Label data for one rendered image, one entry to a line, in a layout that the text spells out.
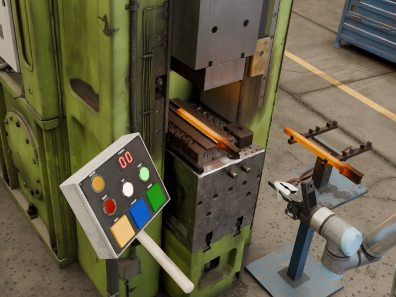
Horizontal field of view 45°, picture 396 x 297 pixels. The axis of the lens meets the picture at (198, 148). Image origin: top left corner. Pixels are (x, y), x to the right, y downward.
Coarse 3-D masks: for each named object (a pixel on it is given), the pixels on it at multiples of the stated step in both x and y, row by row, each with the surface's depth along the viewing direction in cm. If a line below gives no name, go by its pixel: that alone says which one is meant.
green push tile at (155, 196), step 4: (156, 184) 170; (152, 188) 168; (156, 188) 170; (148, 192) 166; (152, 192) 167; (156, 192) 169; (160, 192) 171; (148, 196) 166; (152, 196) 167; (156, 196) 169; (160, 196) 171; (148, 200) 166; (152, 200) 167; (156, 200) 169; (160, 200) 170; (164, 200) 172; (152, 204) 167; (156, 204) 168; (160, 204) 170; (152, 208) 167; (156, 208) 168
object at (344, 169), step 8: (288, 128) 226; (296, 136) 221; (304, 144) 218; (312, 144) 216; (320, 152) 211; (336, 160) 207; (336, 168) 206; (344, 168) 202; (352, 168) 201; (352, 176) 201; (360, 176) 197
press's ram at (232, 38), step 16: (176, 0) 170; (192, 0) 163; (208, 0) 161; (224, 0) 166; (240, 0) 171; (256, 0) 176; (176, 16) 173; (192, 16) 165; (208, 16) 165; (224, 16) 170; (240, 16) 175; (256, 16) 180; (176, 32) 176; (192, 32) 168; (208, 32) 169; (224, 32) 173; (240, 32) 179; (256, 32) 184; (176, 48) 179; (192, 48) 171; (208, 48) 172; (224, 48) 177; (240, 48) 183; (192, 64) 174; (208, 64) 176
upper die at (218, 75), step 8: (176, 64) 191; (184, 64) 186; (224, 64) 181; (232, 64) 184; (240, 64) 187; (176, 72) 193; (184, 72) 188; (192, 72) 184; (200, 72) 180; (208, 72) 178; (216, 72) 181; (224, 72) 184; (232, 72) 187; (240, 72) 190; (192, 80) 185; (200, 80) 181; (208, 80) 180; (216, 80) 183; (224, 80) 186; (232, 80) 189; (200, 88) 183; (208, 88) 182
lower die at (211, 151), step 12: (192, 108) 226; (180, 120) 217; (204, 120) 218; (192, 132) 210; (204, 132) 208; (216, 132) 209; (192, 144) 203; (204, 144) 202; (216, 144) 202; (192, 156) 202; (204, 156) 201; (216, 156) 206
